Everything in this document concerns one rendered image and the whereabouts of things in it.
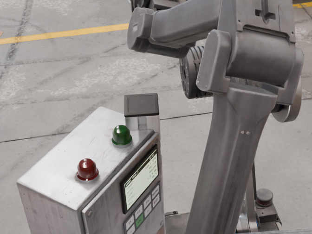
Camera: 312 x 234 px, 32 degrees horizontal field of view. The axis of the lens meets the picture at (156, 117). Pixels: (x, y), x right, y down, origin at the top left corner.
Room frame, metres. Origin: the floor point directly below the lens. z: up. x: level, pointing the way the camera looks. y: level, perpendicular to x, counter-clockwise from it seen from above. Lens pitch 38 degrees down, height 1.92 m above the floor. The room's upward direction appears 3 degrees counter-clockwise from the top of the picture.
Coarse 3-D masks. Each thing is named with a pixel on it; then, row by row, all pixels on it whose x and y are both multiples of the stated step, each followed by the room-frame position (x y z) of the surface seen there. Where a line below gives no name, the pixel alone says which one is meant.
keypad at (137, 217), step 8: (152, 192) 0.51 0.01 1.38; (160, 192) 0.53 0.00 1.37; (144, 200) 0.50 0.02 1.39; (152, 200) 0.51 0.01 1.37; (160, 200) 0.53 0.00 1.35; (136, 208) 0.48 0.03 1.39; (144, 208) 0.50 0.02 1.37; (152, 208) 0.51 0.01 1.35; (136, 216) 0.48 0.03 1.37; (144, 216) 0.49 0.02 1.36; (128, 224) 0.46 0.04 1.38; (136, 224) 0.48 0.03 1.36; (128, 232) 0.46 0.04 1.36
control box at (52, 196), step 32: (96, 128) 0.55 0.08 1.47; (64, 160) 0.49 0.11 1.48; (96, 160) 0.48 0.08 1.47; (128, 160) 0.49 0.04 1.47; (160, 160) 0.54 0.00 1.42; (32, 192) 0.44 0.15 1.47; (64, 192) 0.43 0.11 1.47; (96, 192) 0.43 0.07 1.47; (32, 224) 0.45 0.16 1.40; (64, 224) 0.42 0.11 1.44; (96, 224) 0.42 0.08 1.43; (160, 224) 0.53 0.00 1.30
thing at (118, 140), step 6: (120, 126) 0.52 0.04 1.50; (114, 132) 0.51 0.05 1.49; (120, 132) 0.51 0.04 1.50; (126, 132) 0.51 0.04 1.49; (114, 138) 0.51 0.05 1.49; (120, 138) 0.50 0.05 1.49; (126, 138) 0.51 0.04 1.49; (114, 144) 0.51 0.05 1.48; (120, 144) 0.50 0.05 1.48; (126, 144) 0.50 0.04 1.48
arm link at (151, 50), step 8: (152, 0) 0.90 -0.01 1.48; (160, 0) 0.90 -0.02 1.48; (168, 0) 0.91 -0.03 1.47; (152, 8) 0.88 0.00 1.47; (160, 8) 0.88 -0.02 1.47; (168, 8) 0.88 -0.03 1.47; (152, 48) 0.82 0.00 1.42; (160, 48) 0.83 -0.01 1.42; (168, 48) 0.83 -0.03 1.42; (168, 56) 0.84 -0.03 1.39
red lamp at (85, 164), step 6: (84, 162) 0.46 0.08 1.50; (90, 162) 0.46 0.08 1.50; (78, 168) 0.45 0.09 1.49; (84, 168) 0.45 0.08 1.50; (90, 168) 0.45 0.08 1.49; (96, 168) 0.46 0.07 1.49; (78, 174) 0.45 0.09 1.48; (84, 174) 0.45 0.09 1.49; (90, 174) 0.45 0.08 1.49; (96, 174) 0.45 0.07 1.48; (78, 180) 0.45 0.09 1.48; (84, 180) 0.45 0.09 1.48; (90, 180) 0.45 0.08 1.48; (96, 180) 0.45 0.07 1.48
